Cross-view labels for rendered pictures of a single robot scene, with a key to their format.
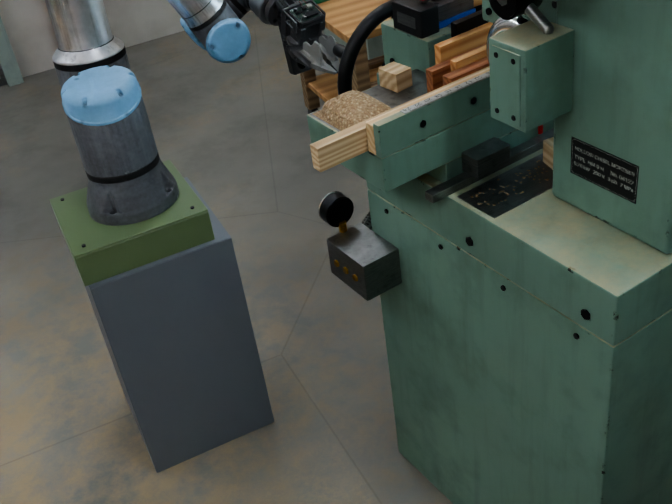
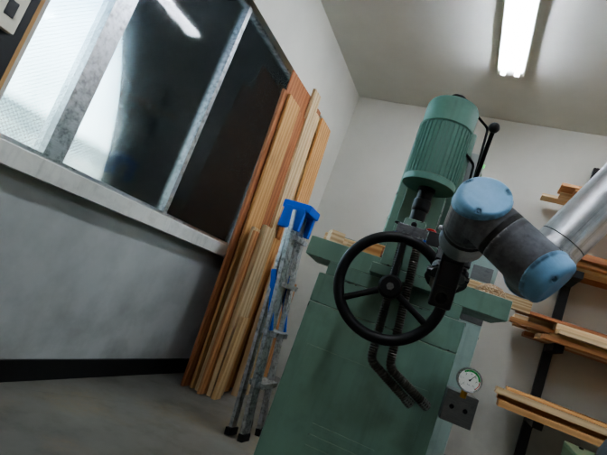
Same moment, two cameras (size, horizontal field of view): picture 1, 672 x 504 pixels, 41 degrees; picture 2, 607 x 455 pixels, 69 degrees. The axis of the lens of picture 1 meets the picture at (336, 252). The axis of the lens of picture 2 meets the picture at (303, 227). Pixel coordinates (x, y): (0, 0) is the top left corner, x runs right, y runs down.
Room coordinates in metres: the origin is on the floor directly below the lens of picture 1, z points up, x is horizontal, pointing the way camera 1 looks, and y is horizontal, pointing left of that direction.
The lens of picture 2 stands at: (2.62, 0.42, 0.71)
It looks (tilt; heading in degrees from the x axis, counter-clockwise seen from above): 8 degrees up; 224
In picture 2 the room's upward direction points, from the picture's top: 20 degrees clockwise
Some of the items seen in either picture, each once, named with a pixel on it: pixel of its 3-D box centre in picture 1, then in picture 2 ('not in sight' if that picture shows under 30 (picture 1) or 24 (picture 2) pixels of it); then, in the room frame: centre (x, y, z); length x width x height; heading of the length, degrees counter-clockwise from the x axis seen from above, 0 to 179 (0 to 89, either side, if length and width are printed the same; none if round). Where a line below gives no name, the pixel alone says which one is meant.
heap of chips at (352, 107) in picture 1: (357, 107); (490, 291); (1.28, -0.07, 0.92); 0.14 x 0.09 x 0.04; 29
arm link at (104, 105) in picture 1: (108, 118); not in sight; (1.63, 0.41, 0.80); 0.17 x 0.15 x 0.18; 14
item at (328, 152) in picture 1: (470, 89); (434, 275); (1.29, -0.25, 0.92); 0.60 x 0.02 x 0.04; 119
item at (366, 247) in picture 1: (362, 261); (456, 405); (1.33, -0.05, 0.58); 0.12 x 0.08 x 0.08; 29
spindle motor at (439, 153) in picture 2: not in sight; (440, 147); (1.34, -0.34, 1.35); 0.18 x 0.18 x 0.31
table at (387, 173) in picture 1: (468, 80); (403, 277); (1.42, -0.27, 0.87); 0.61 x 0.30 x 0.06; 119
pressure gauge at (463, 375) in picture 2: (338, 214); (467, 383); (1.39, -0.01, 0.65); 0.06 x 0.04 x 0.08; 119
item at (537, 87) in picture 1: (530, 75); not in sight; (1.10, -0.30, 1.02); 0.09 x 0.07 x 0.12; 119
